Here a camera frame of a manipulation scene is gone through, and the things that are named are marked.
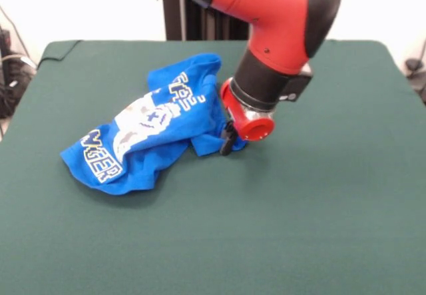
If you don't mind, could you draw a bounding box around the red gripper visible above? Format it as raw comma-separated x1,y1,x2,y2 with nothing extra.
219,77,276,156

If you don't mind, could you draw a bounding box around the blue printed t-shirt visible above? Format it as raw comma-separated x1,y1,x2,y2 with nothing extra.
59,53,249,196

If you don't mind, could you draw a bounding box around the dark green table cloth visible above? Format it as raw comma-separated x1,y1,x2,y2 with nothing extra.
0,39,426,295

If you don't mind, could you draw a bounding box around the black floor stand base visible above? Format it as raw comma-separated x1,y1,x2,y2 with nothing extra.
0,25,37,120
404,58,426,106

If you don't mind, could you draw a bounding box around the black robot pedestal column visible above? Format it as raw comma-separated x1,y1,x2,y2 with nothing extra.
156,0,250,41

